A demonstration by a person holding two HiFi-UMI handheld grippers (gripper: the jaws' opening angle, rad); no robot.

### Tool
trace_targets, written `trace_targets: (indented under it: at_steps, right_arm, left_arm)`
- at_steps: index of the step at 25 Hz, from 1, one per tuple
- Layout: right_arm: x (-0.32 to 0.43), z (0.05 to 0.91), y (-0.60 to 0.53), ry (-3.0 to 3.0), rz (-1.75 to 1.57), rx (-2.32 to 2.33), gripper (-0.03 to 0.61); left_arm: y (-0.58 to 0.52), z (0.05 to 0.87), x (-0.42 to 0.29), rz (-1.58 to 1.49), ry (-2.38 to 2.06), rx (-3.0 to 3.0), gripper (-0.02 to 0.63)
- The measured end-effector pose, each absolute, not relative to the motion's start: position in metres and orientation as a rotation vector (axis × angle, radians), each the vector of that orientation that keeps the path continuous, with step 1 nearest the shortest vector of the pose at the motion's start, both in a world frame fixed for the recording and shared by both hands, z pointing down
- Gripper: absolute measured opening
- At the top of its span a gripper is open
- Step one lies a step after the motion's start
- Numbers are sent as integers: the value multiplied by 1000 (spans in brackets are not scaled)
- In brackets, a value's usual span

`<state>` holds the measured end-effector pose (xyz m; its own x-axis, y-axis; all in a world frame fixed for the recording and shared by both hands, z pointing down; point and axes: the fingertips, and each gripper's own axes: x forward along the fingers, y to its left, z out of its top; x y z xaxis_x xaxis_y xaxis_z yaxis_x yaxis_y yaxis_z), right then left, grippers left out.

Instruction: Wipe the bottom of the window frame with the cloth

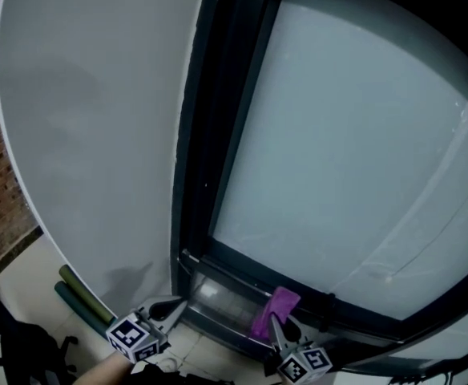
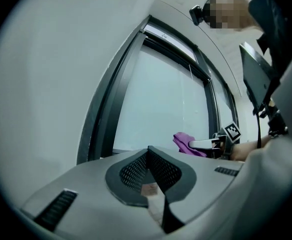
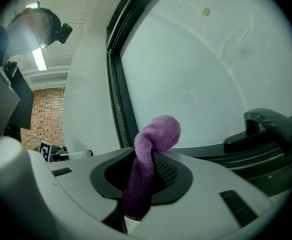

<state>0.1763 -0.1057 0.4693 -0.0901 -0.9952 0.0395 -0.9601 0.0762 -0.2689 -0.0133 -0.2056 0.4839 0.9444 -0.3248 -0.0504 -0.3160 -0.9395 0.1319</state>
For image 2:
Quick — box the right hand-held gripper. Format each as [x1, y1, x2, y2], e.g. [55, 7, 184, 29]
[188, 120, 244, 160]

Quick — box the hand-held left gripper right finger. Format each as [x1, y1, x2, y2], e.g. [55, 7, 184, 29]
[147, 145, 247, 235]

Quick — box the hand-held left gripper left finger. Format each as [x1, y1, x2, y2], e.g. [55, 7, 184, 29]
[19, 145, 164, 240]

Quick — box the purple cloth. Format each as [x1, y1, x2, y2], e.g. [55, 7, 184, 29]
[172, 131, 209, 158]

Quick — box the person's right forearm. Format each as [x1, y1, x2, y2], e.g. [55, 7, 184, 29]
[231, 134, 273, 163]

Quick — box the frosted window pane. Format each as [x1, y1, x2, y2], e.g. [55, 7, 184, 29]
[212, 68, 239, 140]
[112, 44, 211, 157]

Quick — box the black mounting clamp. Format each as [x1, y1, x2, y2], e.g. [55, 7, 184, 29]
[259, 97, 290, 139]

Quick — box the black-framed glass window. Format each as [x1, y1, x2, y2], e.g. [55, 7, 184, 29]
[75, 14, 241, 165]

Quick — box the black flat chest box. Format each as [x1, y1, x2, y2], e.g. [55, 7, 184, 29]
[238, 41, 282, 116]

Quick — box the narrow transom window pane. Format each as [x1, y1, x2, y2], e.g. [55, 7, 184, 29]
[143, 23, 197, 61]

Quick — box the person's head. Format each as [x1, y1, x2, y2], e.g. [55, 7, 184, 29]
[205, 0, 263, 36]

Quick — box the person's black clothing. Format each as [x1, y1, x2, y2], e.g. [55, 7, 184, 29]
[247, 0, 292, 71]

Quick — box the black cable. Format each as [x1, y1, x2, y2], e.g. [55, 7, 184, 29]
[255, 110, 263, 150]

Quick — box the black head-mounted camera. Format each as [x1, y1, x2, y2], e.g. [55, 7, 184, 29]
[188, 0, 252, 27]

